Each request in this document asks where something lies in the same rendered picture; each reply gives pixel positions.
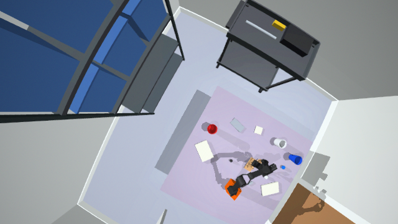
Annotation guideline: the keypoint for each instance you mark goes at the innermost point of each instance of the blue cup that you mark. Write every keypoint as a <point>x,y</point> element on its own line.
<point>296,159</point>

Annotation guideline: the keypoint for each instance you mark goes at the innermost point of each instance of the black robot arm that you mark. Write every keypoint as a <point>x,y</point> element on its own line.
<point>240,182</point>

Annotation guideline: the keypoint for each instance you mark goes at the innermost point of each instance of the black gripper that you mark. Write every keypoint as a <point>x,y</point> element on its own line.
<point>256,164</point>

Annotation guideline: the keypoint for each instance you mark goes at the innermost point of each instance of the red plastic cup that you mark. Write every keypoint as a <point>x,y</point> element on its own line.
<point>212,129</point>

